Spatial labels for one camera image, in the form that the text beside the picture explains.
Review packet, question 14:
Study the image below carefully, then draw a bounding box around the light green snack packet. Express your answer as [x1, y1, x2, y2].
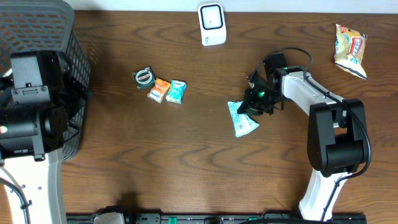
[228, 101, 259, 138]

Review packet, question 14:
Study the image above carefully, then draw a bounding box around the teal candy packet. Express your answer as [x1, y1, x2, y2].
[165, 80, 187, 104]

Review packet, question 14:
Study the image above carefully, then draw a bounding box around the orange candy packet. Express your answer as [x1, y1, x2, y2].
[147, 78, 170, 103]

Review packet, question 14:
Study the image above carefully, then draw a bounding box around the large yellow snack bag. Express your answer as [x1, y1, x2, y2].
[334, 24, 368, 80]

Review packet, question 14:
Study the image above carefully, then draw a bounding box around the black round-logo snack packet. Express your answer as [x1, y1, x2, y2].
[132, 66, 156, 91]

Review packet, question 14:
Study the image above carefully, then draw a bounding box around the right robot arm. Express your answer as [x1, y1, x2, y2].
[236, 50, 371, 222]

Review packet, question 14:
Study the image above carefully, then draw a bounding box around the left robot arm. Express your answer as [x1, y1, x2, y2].
[1, 50, 91, 223]

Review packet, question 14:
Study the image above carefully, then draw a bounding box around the white barcode scanner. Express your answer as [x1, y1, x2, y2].
[198, 2, 227, 46]

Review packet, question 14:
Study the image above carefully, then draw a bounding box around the dark grey plastic basket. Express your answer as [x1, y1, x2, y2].
[1, 1, 91, 160]

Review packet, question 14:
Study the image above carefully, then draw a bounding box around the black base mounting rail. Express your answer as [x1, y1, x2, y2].
[67, 211, 368, 224]

